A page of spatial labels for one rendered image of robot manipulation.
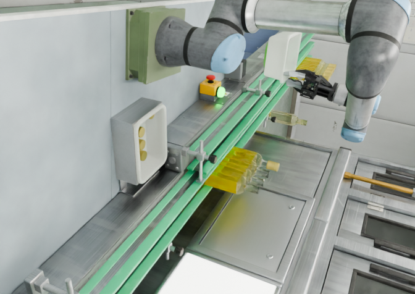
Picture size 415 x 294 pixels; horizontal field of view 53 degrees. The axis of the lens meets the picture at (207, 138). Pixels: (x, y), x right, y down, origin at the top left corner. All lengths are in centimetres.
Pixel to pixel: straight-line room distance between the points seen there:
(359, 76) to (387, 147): 694
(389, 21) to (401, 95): 650
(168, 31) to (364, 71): 55
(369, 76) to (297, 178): 91
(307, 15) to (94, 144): 68
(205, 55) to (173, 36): 11
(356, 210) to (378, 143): 620
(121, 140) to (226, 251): 52
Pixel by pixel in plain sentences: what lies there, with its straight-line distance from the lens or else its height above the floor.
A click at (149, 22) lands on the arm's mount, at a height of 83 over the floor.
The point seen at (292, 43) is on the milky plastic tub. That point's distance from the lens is 170.
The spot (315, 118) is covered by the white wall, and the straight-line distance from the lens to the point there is 792.
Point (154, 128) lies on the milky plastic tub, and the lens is 138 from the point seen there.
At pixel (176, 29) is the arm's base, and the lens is 124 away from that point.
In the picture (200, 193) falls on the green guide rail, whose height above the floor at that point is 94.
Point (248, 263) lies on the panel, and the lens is 141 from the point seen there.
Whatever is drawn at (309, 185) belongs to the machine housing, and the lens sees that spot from 185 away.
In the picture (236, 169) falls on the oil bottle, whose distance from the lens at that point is 156.
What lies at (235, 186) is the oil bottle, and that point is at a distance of 149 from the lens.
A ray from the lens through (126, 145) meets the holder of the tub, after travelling 126.
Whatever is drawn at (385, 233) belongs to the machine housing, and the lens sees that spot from 173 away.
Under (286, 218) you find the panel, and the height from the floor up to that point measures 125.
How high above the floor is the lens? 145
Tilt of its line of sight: 21 degrees down
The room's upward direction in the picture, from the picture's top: 105 degrees clockwise
